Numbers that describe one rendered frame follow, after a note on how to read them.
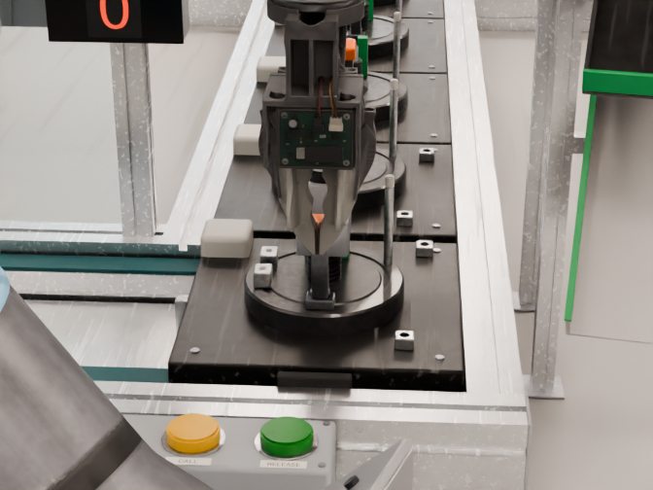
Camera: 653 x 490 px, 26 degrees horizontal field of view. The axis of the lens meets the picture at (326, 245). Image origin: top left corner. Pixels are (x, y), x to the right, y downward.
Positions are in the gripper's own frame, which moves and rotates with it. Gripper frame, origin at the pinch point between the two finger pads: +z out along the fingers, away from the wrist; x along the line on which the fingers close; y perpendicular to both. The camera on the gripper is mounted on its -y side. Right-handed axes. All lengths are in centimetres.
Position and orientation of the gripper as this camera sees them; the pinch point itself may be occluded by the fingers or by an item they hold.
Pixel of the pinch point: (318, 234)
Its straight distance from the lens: 113.0
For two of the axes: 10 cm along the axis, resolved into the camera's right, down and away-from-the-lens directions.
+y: -0.6, 4.3, -9.0
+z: 0.0, 9.0, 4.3
